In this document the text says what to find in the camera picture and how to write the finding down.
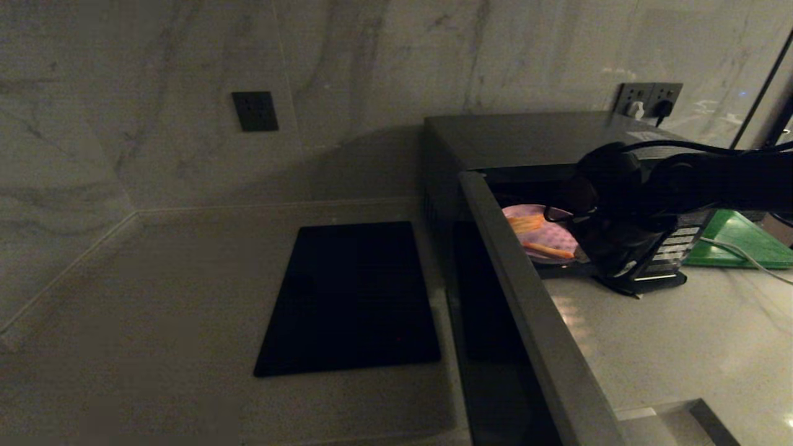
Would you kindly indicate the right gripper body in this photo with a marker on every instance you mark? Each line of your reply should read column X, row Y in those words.
column 619, row 241

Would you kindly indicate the purple plate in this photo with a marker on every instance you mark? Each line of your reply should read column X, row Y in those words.
column 545, row 238

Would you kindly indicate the silver black microwave oven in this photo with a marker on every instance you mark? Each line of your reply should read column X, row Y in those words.
column 526, row 322

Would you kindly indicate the silver microwave oven body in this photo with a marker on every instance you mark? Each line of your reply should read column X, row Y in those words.
column 526, row 133

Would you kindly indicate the dark rectangular pad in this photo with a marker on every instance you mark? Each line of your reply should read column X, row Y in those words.
column 657, row 284

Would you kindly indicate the orange french fry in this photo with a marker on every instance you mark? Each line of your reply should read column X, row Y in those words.
column 523, row 222
column 526, row 228
column 548, row 250

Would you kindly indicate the green cutting board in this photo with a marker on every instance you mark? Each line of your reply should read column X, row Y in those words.
column 743, row 241

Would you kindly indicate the white power plug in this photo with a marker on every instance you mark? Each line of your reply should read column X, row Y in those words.
column 635, row 110

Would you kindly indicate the black power plug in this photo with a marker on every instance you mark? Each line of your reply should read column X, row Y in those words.
column 663, row 108

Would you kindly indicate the black induction cooktop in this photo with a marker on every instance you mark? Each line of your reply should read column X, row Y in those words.
column 350, row 297

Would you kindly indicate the light grey wall socket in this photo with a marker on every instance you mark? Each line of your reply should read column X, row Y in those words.
column 629, row 91
column 671, row 91

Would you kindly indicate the black window frame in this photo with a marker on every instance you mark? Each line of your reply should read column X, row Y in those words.
column 765, row 105

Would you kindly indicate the dark grey wall socket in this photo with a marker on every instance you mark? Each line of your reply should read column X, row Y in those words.
column 255, row 111

